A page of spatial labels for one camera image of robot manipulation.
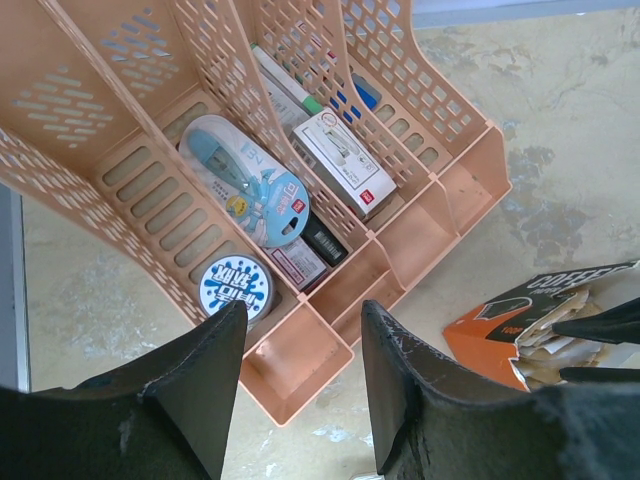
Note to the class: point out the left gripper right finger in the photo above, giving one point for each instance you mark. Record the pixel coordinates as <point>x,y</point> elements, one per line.
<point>431,418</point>

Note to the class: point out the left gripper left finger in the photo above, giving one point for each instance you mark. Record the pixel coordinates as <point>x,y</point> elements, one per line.
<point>164,415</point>

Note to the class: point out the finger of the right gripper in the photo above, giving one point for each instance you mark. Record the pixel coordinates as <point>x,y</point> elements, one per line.
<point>599,375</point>
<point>614,326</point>

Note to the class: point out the coffee filter box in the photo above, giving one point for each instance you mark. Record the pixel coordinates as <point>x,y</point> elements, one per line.
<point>509,339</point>

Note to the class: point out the black barcode small box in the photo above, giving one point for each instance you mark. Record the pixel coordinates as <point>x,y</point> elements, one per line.
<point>325,244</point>

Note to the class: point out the red white small carton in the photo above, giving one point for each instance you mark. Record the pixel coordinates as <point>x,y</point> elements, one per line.
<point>299,262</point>

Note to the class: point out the blue white tape roll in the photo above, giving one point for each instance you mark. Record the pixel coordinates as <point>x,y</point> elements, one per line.
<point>268,202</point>

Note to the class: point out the white red small box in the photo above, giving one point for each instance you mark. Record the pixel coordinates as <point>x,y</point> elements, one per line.
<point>335,154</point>

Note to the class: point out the peach plastic file organizer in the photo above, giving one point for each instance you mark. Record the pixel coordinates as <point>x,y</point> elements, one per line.
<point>95,97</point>

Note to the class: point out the blue stamp block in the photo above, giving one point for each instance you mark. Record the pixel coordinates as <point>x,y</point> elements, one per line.
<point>369,95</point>

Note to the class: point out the white paper packet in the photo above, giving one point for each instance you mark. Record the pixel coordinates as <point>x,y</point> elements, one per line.
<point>288,111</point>

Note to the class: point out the green capped white marker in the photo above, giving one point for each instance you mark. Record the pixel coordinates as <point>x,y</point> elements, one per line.
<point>294,87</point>

